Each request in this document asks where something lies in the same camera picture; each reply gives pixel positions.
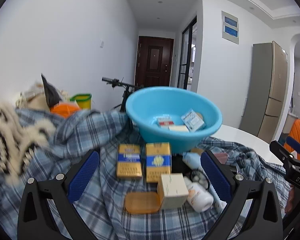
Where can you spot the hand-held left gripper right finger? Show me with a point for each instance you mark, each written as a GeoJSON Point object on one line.
{"type": "Point", "coordinates": [216, 177]}

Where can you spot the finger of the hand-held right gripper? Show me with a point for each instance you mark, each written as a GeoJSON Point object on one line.
{"type": "Point", "coordinates": [295, 143]}
{"type": "Point", "coordinates": [277, 147]}

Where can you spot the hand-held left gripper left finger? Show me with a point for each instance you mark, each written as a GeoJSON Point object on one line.
{"type": "Point", "coordinates": [83, 177]}

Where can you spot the white plastic bottle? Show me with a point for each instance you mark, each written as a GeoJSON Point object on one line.
{"type": "Point", "coordinates": [200, 197]}

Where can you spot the beige cardboard box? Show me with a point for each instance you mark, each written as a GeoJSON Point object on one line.
{"type": "Point", "coordinates": [173, 192]}

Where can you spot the gold pack yellow emblem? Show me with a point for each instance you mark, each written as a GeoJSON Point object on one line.
{"type": "Point", "coordinates": [158, 172]}

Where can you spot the orange translucent case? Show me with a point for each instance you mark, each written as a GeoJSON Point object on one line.
{"type": "Point", "coordinates": [141, 203]}

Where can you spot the light blue plastic basin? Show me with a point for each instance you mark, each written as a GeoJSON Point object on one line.
{"type": "Point", "coordinates": [150, 105]}

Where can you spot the person's right hand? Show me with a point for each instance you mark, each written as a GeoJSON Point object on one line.
{"type": "Point", "coordinates": [293, 201]}

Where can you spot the pink case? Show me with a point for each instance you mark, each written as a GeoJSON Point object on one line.
{"type": "Point", "coordinates": [221, 158]}

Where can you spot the pale blue tube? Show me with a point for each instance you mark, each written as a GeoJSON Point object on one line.
{"type": "Point", "coordinates": [192, 160]}

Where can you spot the amber brown block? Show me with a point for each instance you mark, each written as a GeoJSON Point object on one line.
{"type": "Point", "coordinates": [197, 151]}

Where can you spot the blue plaid shirt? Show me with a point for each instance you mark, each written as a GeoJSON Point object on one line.
{"type": "Point", "coordinates": [107, 205]}

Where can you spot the gold pack plain blue band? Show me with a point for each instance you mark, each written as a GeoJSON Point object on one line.
{"type": "Point", "coordinates": [129, 166]}

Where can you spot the blue white printed box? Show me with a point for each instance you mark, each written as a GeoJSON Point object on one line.
{"type": "Point", "coordinates": [193, 121]}

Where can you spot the cream flat box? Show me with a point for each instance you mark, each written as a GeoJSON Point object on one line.
{"type": "Point", "coordinates": [178, 128]}

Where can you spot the tan round object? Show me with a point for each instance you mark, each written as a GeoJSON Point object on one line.
{"type": "Point", "coordinates": [200, 116]}

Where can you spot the grey gold refrigerator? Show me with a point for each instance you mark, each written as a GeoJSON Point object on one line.
{"type": "Point", "coordinates": [262, 85]}

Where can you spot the orange plastic object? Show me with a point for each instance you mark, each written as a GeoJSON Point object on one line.
{"type": "Point", "coordinates": [63, 110]}

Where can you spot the red white cigarette pack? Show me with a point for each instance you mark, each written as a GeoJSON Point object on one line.
{"type": "Point", "coordinates": [166, 123]}

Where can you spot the green yellow cup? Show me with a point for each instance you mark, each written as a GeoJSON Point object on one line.
{"type": "Point", "coordinates": [81, 101]}

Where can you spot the black white fuzzy knitwear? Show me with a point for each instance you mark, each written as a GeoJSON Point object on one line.
{"type": "Point", "coordinates": [5, 140]}

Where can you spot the black plastic bag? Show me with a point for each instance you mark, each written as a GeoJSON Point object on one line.
{"type": "Point", "coordinates": [51, 93]}

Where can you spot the cream woven bag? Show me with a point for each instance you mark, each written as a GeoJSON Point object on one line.
{"type": "Point", "coordinates": [35, 100]}

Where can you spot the black framed glass door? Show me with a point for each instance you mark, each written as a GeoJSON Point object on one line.
{"type": "Point", "coordinates": [186, 55]}

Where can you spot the dark brown entrance door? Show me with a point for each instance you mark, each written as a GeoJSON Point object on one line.
{"type": "Point", "coordinates": [153, 62]}

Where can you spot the white wall-mounted strip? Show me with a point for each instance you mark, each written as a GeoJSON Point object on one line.
{"type": "Point", "coordinates": [244, 107]}

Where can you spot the wall electrical panel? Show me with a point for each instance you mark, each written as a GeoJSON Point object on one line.
{"type": "Point", "coordinates": [230, 27]}

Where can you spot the white light switch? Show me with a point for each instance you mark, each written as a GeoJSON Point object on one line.
{"type": "Point", "coordinates": [101, 43]}

